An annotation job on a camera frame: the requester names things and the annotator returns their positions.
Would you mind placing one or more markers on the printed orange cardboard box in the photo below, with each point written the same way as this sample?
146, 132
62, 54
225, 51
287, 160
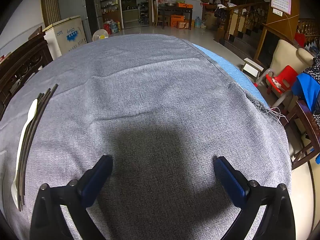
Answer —
183, 25

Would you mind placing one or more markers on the sliding glass door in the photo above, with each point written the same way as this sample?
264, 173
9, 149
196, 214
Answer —
130, 5

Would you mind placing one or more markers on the plain orange cardboard box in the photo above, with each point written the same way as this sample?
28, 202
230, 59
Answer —
176, 19

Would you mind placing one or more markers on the blue water jug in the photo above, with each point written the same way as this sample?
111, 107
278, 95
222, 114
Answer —
114, 27

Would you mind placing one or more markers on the white floor fan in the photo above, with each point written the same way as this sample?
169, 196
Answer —
100, 35

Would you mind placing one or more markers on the slim wooden dining chair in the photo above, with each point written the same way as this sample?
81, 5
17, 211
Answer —
155, 12

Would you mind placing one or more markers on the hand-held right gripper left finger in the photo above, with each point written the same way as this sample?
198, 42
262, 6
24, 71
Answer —
96, 180

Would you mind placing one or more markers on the clear water bottle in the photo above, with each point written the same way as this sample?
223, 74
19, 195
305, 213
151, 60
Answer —
197, 23

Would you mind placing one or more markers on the bright blue cloth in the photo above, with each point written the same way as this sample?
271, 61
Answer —
305, 90

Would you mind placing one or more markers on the cream armchair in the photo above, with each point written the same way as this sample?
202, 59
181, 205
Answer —
285, 52

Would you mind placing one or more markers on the grey woven table cloth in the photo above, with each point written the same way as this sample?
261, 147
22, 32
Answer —
150, 92

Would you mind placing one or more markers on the white plastic spoon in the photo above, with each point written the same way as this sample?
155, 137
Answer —
16, 187

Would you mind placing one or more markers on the dark wooden side table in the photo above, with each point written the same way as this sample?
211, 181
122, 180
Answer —
175, 9

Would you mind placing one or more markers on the brown wooden chair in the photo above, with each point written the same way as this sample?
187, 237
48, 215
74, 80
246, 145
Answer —
306, 122

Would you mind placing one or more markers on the white step stool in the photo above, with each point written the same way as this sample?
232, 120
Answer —
252, 67

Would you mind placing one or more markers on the wooden staircase railing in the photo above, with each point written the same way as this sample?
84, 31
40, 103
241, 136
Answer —
240, 17

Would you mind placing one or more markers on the red plastic chair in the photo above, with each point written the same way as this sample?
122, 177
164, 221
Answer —
287, 76

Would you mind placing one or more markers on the light blue table cloth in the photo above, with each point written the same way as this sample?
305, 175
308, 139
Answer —
225, 62

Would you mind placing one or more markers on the metal basin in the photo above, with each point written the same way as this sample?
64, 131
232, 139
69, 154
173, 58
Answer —
170, 4

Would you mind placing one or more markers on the dark carved wooden chair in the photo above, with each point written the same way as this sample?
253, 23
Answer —
22, 65

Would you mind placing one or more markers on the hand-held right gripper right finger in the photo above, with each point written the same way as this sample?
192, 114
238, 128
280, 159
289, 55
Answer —
230, 182

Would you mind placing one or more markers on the flat orange box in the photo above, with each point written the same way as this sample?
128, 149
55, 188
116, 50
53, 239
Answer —
185, 5

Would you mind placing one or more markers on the wooden shelf cabinet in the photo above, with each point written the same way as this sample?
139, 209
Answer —
107, 15

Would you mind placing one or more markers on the grey refrigerator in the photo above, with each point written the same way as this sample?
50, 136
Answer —
75, 5

